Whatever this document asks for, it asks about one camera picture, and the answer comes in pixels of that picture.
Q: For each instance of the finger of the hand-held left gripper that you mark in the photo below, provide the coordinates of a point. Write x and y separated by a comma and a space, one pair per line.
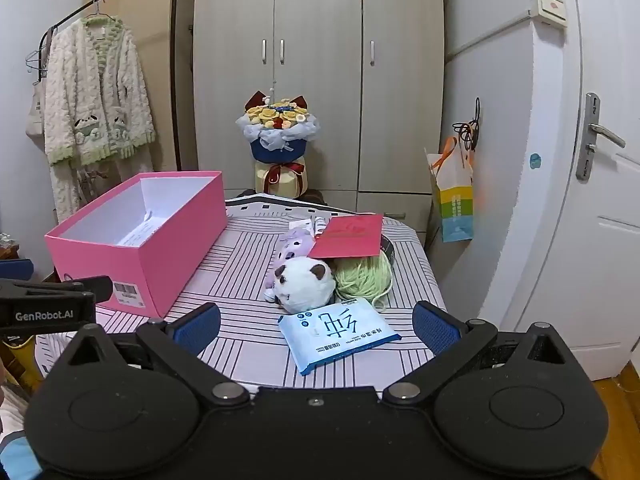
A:
75, 289
15, 269

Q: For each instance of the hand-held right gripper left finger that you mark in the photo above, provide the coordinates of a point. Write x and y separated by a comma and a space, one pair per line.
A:
200, 325

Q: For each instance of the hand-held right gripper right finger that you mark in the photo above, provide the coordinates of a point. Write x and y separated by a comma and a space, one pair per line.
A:
435, 325

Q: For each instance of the pink cardboard box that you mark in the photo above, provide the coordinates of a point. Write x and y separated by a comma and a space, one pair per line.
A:
165, 260

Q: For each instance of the green yarn ball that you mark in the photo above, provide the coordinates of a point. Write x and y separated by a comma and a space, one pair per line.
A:
357, 275

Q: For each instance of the blue wet wipes pack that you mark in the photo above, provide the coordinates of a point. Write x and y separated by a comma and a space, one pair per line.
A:
335, 332

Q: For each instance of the white plush toy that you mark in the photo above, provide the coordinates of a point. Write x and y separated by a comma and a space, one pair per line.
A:
305, 285

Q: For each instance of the red strawberry plush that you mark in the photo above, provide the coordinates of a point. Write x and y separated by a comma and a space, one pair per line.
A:
350, 237

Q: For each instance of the purple plush toy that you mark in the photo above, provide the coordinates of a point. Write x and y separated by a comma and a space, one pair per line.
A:
295, 245

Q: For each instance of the yellow object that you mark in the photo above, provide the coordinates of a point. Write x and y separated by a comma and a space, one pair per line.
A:
22, 365

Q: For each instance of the striped bed sheet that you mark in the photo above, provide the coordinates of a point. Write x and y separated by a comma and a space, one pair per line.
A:
240, 270

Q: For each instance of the colourful paper gift bag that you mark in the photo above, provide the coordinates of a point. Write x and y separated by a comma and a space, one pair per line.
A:
452, 205

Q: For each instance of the beige tote bag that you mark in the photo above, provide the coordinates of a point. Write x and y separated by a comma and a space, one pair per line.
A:
35, 115

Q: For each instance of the white door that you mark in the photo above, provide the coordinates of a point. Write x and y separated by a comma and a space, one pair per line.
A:
600, 260

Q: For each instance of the blue round sticker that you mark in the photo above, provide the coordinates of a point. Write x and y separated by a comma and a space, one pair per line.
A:
535, 161

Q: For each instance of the white fuzzy cardigan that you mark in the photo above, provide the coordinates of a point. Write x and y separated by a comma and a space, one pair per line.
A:
95, 90

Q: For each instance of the blue wrapped flower bouquet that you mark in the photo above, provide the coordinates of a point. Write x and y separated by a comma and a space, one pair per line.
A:
277, 125

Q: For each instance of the black clothes rack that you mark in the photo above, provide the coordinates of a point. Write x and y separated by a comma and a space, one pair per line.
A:
176, 60

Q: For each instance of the beige wardrobe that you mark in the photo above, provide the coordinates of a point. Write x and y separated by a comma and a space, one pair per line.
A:
320, 60

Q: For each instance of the beige wall switch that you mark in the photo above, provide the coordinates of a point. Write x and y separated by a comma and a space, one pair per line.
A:
550, 6

